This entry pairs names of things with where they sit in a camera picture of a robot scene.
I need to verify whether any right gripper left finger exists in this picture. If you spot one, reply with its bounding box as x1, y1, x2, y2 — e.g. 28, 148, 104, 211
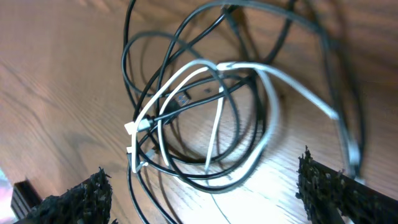
17, 168, 113, 224

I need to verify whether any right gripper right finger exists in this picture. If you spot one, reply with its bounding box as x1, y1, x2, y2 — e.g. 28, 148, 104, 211
296, 149, 397, 224

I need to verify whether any white USB cable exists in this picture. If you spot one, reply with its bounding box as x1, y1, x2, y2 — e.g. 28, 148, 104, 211
124, 58, 363, 180

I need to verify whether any black USB cable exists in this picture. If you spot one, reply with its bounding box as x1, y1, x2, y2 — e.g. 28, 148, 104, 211
120, 0, 366, 224

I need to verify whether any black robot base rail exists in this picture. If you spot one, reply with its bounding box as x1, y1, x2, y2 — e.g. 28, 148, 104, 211
11, 179, 42, 220

